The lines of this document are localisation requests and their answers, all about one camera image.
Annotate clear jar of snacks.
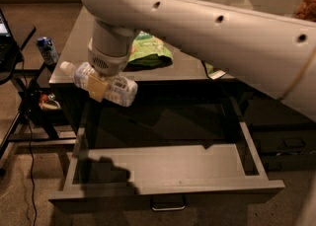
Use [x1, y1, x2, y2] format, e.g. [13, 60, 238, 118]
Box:
[293, 0, 316, 22]

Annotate green snack bag with logo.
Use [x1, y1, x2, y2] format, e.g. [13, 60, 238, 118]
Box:
[127, 32, 173, 69]

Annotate black laptop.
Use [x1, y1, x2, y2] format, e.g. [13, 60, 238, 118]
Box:
[0, 7, 18, 70]

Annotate black hanging cable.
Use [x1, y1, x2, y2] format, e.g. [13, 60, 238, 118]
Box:
[19, 55, 39, 226]

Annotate crumpled green chip bag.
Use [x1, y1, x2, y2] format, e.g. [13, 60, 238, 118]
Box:
[201, 61, 225, 80]

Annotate clear blue plastic bottle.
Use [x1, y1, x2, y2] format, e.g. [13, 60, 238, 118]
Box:
[60, 61, 138, 108]

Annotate black side stand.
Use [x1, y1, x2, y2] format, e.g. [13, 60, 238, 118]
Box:
[0, 24, 75, 159]

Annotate open grey top drawer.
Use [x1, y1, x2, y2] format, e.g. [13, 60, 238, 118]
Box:
[49, 97, 284, 213]

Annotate small items on stand shelf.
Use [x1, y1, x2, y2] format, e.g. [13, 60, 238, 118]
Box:
[39, 93, 61, 111]

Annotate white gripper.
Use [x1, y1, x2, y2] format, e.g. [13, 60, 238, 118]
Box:
[87, 38, 130, 102]

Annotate blue drink can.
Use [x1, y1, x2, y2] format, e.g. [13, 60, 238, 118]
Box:
[37, 37, 59, 65]

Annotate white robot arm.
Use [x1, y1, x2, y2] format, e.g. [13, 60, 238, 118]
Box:
[81, 0, 316, 120]

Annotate dark cabinet with lower drawers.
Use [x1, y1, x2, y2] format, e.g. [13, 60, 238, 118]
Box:
[238, 88, 316, 172]

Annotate metal drawer handle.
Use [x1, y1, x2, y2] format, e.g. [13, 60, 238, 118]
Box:
[150, 194, 187, 212]

